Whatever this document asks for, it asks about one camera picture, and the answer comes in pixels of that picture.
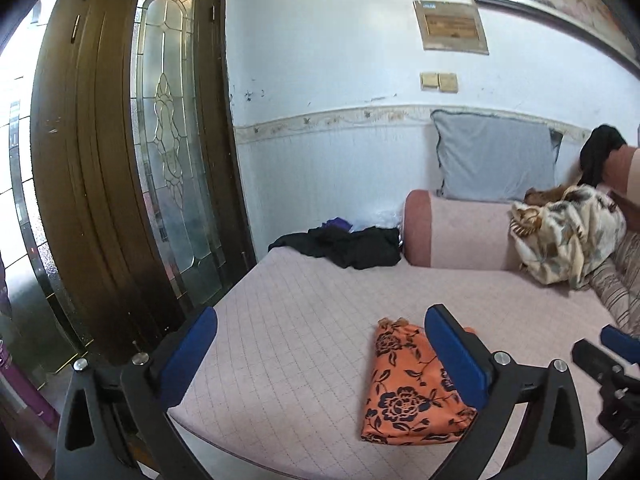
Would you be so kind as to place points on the grey pillow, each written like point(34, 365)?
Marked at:
point(493, 159)

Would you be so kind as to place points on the beige wall switch plate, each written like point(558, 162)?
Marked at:
point(443, 82)

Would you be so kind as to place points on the pink sofa bolster armrest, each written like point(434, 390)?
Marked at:
point(457, 235)

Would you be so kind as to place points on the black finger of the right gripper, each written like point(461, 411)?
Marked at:
point(597, 364)
point(626, 346)

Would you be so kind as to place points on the wooden glass panel door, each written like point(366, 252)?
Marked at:
point(135, 167)

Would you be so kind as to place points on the clear plastic bag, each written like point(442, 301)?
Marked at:
point(386, 218)

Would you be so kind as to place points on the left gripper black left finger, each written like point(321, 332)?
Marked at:
point(109, 408)

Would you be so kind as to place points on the cream floral fleece blanket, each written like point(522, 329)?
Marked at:
point(566, 240)

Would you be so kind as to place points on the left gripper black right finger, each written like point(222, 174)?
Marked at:
point(550, 442)

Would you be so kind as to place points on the beige wall panel box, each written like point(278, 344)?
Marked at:
point(450, 26)

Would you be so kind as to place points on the black cloth on backrest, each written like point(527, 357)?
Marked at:
point(602, 142)

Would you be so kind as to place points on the black clothes pile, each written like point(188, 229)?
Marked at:
point(359, 250)

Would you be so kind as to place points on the striped beige brown quilt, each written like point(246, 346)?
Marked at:
point(616, 282)

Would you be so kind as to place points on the orange black floral garment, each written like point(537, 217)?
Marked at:
point(411, 400)

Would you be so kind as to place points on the purple cloth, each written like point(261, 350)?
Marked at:
point(337, 223)

